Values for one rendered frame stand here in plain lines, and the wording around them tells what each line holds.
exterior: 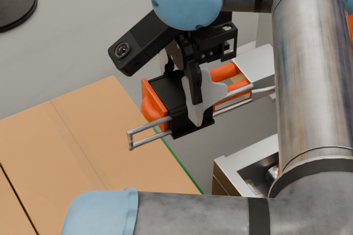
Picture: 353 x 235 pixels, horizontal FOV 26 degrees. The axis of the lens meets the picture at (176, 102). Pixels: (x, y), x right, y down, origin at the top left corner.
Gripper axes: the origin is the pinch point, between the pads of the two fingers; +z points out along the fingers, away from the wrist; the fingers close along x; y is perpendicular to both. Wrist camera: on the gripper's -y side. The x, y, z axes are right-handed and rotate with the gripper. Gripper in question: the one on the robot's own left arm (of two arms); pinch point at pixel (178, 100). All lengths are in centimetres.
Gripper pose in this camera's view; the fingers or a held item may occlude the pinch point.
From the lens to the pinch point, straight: 110.6
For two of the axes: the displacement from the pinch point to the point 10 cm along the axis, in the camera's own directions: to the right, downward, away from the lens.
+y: 9.0, -3.3, 2.9
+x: -4.3, -6.6, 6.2
